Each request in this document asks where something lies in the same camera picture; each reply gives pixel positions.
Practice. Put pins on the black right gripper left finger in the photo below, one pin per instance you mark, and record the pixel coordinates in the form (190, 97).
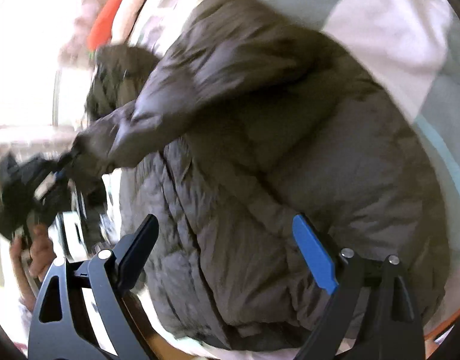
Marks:
(60, 326)

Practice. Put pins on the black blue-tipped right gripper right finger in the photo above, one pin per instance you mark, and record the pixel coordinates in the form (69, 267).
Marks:
(391, 326)

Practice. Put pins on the dark brown puffer jacket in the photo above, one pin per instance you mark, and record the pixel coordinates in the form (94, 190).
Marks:
(248, 120)

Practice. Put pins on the person's left hand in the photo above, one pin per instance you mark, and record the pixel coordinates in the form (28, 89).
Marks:
(42, 255)

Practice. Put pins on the pink floral curtain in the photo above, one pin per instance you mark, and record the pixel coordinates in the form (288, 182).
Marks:
(74, 52)

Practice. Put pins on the orange carrot plush pillow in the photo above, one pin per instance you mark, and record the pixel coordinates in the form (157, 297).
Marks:
(100, 32)

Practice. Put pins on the pastel plaid bed sheet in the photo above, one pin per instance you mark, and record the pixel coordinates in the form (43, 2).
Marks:
(411, 48)

